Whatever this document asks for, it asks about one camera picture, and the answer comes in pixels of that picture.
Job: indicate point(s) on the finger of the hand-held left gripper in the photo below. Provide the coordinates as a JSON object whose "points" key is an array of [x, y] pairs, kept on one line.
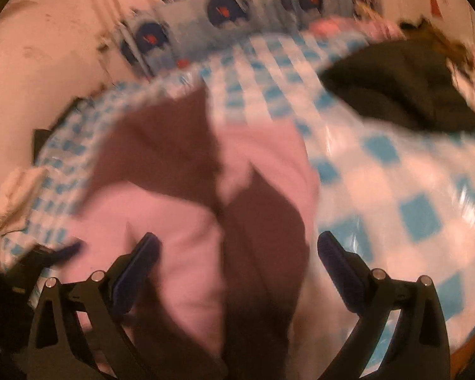
{"points": [[63, 252]]}

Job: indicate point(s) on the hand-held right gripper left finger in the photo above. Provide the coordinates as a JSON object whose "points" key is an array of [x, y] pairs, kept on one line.
{"points": [[138, 267]]}

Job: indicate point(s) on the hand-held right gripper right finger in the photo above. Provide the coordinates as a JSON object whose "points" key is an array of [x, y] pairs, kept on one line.
{"points": [[338, 267]]}

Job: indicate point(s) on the pink and brown hoodie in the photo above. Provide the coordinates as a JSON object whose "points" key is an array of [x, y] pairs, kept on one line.
{"points": [[261, 166]]}

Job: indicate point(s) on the cream quilted duvet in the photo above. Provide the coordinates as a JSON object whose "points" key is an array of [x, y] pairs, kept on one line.
{"points": [[19, 198]]}

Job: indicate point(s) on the blue checkered bed sheet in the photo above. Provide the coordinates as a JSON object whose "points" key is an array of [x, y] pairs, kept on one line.
{"points": [[379, 190]]}

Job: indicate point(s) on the dark clothing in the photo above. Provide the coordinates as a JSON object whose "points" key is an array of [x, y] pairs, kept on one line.
{"points": [[42, 142]]}

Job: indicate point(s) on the dark green garment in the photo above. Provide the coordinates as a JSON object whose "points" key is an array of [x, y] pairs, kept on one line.
{"points": [[399, 87]]}

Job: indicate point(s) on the striped cloth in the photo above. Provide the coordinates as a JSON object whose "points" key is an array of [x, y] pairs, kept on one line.
{"points": [[472, 79]]}

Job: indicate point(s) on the pink cloth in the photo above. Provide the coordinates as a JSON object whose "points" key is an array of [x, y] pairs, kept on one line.
{"points": [[340, 27]]}

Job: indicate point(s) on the brown cloth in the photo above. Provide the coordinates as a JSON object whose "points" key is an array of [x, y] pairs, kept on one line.
{"points": [[435, 37]]}

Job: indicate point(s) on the whale print curtain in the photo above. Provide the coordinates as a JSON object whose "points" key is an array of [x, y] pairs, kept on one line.
{"points": [[229, 4]]}

